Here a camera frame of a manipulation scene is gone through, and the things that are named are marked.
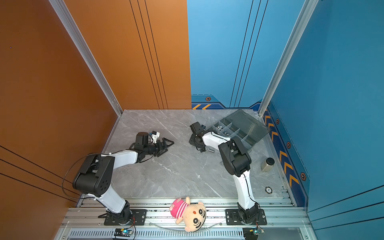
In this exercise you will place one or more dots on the grey plastic organizer box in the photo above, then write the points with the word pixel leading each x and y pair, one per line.
pixel 243 125

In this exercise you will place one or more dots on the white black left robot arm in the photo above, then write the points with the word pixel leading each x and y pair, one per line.
pixel 94 177

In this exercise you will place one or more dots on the right green circuit board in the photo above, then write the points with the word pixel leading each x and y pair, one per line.
pixel 252 233

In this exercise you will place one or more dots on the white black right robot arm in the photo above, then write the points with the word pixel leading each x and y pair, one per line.
pixel 237 162

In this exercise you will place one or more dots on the aluminium rail frame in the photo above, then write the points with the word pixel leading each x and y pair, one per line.
pixel 285 221

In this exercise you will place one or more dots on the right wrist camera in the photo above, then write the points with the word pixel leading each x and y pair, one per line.
pixel 197 128

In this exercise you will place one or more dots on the black cap cylinder container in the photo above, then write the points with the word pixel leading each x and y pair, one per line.
pixel 267 164

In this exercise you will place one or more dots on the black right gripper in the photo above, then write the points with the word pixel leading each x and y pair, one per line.
pixel 191 141

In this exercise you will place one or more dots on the aluminium corner post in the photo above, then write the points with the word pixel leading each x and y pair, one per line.
pixel 76 36
pixel 295 36

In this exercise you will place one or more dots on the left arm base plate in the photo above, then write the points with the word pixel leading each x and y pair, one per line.
pixel 125 218

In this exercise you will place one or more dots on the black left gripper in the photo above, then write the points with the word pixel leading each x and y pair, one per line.
pixel 160 151

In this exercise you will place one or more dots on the aluminium corner post left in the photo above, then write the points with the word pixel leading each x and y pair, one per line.
pixel 76 36

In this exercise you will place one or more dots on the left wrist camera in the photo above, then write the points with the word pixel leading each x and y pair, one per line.
pixel 145 139

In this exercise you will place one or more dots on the aluminium corner post right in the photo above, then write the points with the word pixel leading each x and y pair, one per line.
pixel 295 36

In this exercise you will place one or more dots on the left green circuit board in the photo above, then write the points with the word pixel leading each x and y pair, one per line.
pixel 123 233

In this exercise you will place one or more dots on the pink plush doll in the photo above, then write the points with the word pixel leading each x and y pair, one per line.
pixel 192 215

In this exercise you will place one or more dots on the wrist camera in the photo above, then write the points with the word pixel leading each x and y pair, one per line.
pixel 197 128
pixel 145 139

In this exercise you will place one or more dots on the green circuit board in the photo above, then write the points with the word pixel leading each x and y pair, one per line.
pixel 123 233
pixel 252 233

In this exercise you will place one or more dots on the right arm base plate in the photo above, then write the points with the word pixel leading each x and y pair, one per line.
pixel 250 217

